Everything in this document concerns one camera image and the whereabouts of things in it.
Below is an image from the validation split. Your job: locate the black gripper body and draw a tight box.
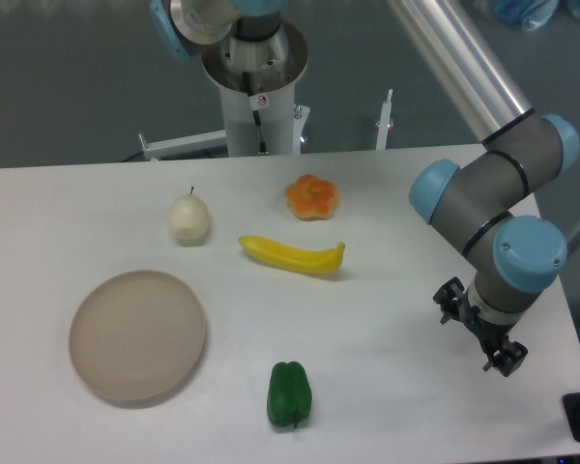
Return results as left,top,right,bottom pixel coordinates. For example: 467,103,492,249
458,295,512,349

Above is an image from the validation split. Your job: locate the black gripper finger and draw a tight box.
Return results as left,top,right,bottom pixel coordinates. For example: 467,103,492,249
481,337,528,377
433,276,465,325

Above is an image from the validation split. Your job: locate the yellow banana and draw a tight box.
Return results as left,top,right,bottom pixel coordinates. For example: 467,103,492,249
238,235,346,276

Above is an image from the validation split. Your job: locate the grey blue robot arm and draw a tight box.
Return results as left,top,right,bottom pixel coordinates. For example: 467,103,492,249
149,1,579,376

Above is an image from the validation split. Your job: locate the orange bread roll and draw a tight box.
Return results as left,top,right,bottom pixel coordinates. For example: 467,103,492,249
284,174,339,220

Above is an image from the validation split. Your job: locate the green bell pepper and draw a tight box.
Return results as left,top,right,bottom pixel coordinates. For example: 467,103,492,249
267,362,312,428

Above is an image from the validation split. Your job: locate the white pear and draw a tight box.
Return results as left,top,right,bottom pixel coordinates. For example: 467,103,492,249
168,187,212,247

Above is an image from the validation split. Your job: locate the blue plastic bag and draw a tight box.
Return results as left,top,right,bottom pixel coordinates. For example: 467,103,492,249
472,0,560,32

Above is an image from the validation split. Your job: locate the beige round plate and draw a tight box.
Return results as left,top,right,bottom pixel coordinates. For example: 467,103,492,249
69,271,207,408

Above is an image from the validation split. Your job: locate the white metal bracket right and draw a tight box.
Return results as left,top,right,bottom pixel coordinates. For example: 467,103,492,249
375,89,393,150

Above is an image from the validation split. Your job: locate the white metal bracket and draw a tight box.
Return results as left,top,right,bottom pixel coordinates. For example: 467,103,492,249
375,89,393,150
138,130,226,160

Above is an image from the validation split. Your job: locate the black cable on pedestal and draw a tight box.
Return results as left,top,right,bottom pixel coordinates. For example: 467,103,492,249
241,71,268,155

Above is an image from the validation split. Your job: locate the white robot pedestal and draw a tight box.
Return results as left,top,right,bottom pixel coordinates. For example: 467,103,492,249
202,17,308,158

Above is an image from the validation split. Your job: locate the white metal bracket left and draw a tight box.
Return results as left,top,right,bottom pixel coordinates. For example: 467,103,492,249
138,130,226,160

